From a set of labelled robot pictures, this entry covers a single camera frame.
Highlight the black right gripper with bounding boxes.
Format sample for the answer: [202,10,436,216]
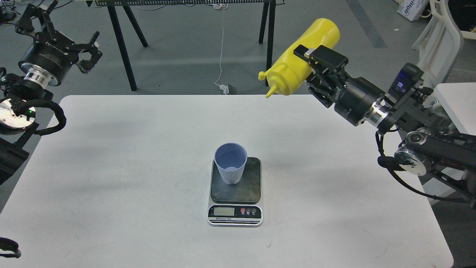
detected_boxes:
[293,45,387,128]

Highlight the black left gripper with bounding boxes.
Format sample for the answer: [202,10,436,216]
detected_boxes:
[15,0,103,87]

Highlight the yellow squeeze bottle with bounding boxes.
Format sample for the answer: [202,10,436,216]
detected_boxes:
[258,18,340,98]

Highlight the blue plastic cup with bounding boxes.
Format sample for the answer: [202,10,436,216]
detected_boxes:
[214,143,248,185]

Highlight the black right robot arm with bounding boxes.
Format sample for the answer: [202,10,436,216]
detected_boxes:
[293,45,475,208]

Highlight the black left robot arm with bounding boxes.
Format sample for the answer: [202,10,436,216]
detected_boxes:
[0,0,102,183]

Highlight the digital kitchen scale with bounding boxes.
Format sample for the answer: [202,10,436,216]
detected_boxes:
[207,157,263,227]

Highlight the black trestle table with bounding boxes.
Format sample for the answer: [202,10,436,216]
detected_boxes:
[85,0,285,92]

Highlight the white power adapter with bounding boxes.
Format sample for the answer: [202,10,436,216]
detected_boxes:
[219,84,238,95]

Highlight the white cardboard box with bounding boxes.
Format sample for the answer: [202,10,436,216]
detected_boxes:
[396,0,430,21]

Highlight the white office chair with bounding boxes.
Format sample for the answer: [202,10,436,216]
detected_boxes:
[411,0,463,89]

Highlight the white hanging cable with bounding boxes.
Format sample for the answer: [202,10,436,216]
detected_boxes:
[212,2,229,90]

